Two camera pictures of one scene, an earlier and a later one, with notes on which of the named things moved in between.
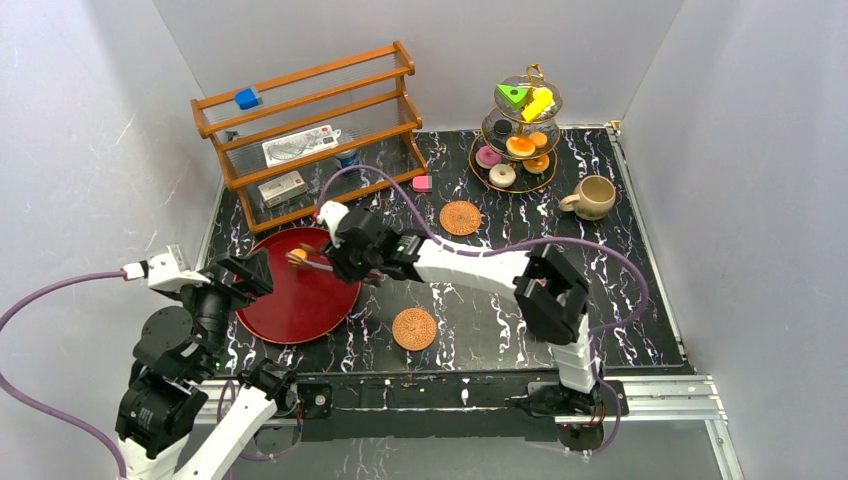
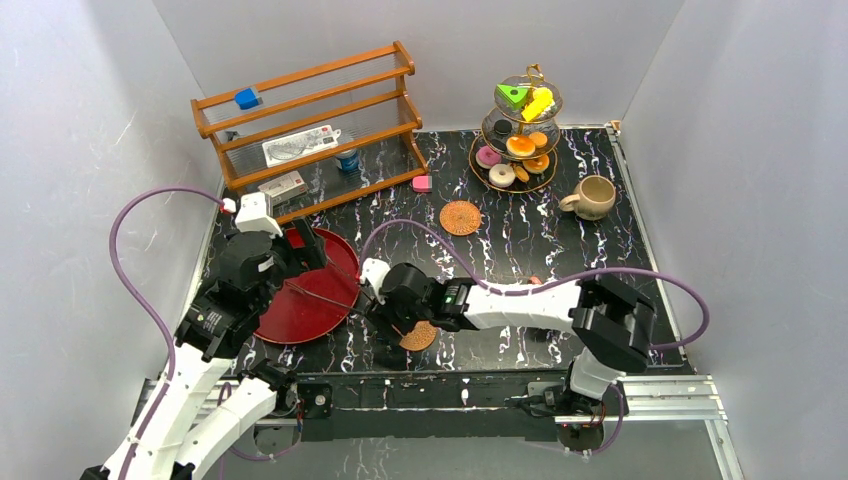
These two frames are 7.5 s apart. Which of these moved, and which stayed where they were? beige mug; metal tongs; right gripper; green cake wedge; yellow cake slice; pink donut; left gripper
Moved: left gripper; right gripper; metal tongs
Stayed: pink donut; yellow cake slice; green cake wedge; beige mug
